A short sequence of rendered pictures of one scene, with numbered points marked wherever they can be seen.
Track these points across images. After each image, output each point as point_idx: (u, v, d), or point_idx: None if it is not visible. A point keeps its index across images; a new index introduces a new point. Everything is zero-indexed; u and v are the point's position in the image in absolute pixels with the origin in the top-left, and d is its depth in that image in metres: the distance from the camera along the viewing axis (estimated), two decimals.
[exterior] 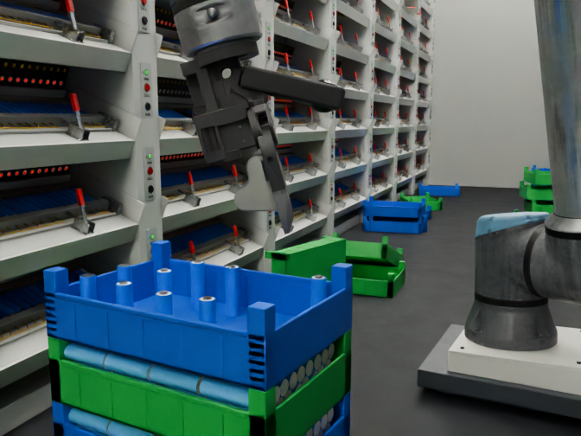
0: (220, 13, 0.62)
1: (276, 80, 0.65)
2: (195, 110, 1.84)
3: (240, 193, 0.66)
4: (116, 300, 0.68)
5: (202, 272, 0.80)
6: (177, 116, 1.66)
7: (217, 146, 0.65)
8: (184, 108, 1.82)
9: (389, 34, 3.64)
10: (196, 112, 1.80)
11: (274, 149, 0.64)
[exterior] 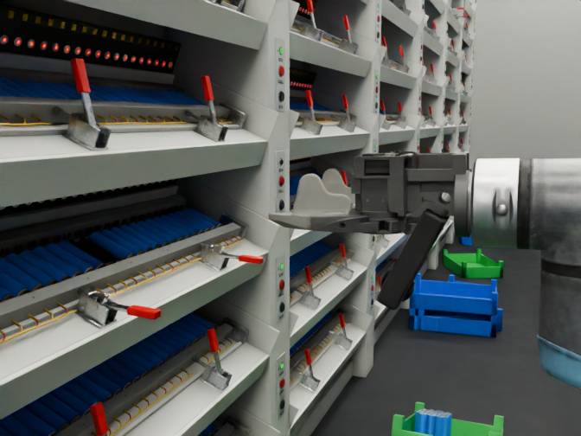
0: (500, 217, 0.57)
1: (420, 248, 0.62)
2: (132, 222, 0.89)
3: (317, 182, 0.64)
4: None
5: (119, 247, 0.80)
6: (73, 266, 0.71)
7: (368, 172, 0.62)
8: (107, 221, 0.87)
9: (436, 44, 2.69)
10: (130, 235, 0.85)
11: (351, 232, 0.62)
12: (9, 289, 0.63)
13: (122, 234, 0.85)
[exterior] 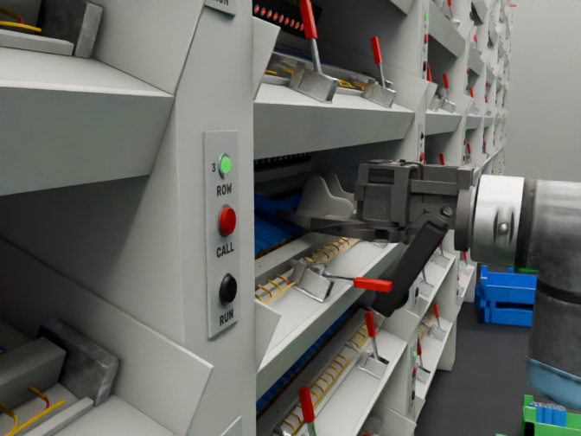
0: (501, 236, 0.58)
1: (418, 259, 0.63)
2: (290, 195, 0.83)
3: (322, 185, 0.65)
4: (273, 217, 0.70)
5: None
6: (270, 236, 0.65)
7: (372, 180, 0.62)
8: (268, 195, 0.81)
9: (494, 31, 2.62)
10: None
11: (346, 237, 0.63)
12: None
13: (289, 207, 0.78)
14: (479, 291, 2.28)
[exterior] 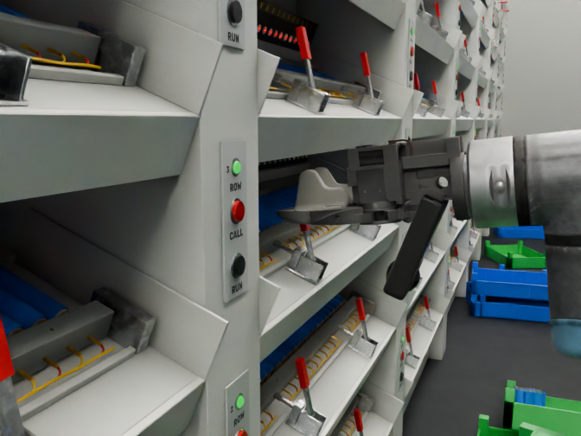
0: (498, 195, 0.57)
1: (422, 235, 0.62)
2: (280, 189, 0.93)
3: (315, 177, 0.65)
4: None
5: None
6: (259, 222, 0.75)
7: (363, 163, 0.62)
8: (269, 193, 0.91)
9: (485, 36, 2.72)
10: (286, 200, 0.89)
11: (345, 223, 0.63)
12: None
13: (278, 198, 0.88)
14: (470, 286, 2.38)
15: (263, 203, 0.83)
